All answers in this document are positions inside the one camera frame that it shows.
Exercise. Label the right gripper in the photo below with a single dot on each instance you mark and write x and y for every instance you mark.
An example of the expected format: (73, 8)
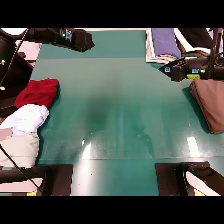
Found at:
(178, 70)

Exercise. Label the pink garment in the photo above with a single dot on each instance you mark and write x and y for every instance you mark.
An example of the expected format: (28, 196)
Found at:
(30, 50)

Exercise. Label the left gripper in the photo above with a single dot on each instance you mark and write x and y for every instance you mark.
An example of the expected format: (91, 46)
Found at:
(81, 40)

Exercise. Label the black garment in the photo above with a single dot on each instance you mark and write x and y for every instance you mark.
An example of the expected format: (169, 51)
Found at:
(196, 36)

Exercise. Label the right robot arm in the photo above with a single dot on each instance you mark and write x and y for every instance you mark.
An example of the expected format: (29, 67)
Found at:
(216, 71)

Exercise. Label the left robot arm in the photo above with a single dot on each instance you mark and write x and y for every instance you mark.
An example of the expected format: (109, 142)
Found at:
(46, 35)

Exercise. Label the cream garment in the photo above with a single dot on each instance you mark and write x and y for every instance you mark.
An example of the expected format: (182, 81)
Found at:
(20, 150)

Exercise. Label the brown garment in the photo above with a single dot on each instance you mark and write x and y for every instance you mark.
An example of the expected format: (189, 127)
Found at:
(211, 103)

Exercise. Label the red garment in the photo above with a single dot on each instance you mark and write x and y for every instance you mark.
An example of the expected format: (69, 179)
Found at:
(38, 91)

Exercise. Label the purple garment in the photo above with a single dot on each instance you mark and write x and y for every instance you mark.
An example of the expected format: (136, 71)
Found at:
(165, 41)

